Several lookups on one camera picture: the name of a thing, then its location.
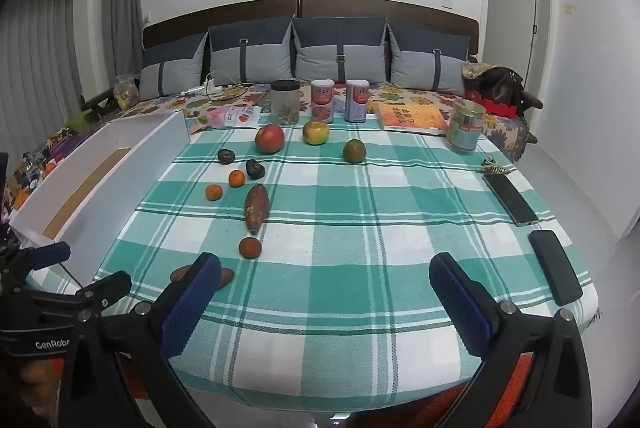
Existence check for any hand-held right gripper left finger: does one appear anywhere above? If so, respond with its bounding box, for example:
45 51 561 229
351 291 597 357
59 252 223 428

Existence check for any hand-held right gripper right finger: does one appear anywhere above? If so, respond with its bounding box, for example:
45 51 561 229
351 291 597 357
347 252 593 428

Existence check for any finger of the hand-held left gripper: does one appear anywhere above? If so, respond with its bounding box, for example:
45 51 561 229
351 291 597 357
0 271 133 329
0 241 72 291

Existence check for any small sweet potato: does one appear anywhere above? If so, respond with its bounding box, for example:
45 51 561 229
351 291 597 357
169 264 235 286

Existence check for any long sweet potato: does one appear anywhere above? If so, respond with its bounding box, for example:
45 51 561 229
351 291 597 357
244 184 271 235

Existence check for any white cardboard box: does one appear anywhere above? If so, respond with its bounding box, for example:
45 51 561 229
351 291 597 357
9 111 191 304

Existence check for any brown round fruit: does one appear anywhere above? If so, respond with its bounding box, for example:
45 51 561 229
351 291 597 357
342 139 367 164

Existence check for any person's left hand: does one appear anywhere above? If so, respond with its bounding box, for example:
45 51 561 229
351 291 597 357
19 358 65 426

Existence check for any dark orange tangerine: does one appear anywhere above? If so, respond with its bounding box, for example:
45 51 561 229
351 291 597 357
238 237 262 260

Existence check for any black rectangular case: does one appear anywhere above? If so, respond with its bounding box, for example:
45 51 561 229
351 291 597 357
528 229 584 307

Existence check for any green white checked tablecloth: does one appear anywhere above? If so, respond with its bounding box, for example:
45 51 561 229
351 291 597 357
25 115 601 409

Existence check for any bunch of keys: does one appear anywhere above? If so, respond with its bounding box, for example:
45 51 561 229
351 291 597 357
475 159 512 174

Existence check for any dark wooden chair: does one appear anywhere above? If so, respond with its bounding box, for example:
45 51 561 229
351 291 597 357
80 88 118 114

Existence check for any clear bag of snacks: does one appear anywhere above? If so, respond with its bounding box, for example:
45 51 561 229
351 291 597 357
113 75 138 111

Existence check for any red apple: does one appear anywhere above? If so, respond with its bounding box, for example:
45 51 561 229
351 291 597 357
254 123 286 154

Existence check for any can at table edge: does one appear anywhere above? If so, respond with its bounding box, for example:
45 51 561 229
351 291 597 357
446 98 487 155

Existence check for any pink white snack packet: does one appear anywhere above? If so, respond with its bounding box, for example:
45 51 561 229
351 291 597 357
192 105 263 131

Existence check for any orange book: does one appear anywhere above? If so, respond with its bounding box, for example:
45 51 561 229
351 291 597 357
376 102 450 136

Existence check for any red box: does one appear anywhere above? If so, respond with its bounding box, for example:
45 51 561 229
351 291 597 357
465 89 518 118

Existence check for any yellow green apple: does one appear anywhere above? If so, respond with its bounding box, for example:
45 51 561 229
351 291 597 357
302 119 330 146

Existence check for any grey curtain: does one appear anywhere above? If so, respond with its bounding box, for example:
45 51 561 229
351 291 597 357
0 0 146 159

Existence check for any clear jar with dark lid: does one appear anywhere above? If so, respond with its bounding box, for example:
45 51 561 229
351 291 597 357
270 80 301 126

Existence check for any grey two-tone pillow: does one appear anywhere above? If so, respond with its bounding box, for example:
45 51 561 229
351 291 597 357
138 31 209 102
387 26 472 93
208 16 296 85
291 16 390 85

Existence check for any black bag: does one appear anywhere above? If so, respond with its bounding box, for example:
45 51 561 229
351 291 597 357
472 66 543 109

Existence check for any pink labelled can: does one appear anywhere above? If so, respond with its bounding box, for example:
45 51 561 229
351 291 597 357
310 79 335 124
345 79 370 124

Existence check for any beige patterned cloth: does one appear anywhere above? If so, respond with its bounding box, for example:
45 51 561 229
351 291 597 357
461 61 496 82

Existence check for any brown headboard panel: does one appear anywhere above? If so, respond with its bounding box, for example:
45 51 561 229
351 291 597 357
142 0 300 54
300 0 480 59

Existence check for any metal clip strap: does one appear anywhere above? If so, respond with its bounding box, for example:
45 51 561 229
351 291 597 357
482 173 540 227

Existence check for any white charger with cable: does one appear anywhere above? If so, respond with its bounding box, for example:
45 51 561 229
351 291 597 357
182 72 251 102

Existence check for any white door frame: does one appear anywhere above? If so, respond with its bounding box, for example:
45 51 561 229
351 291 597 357
482 0 553 109

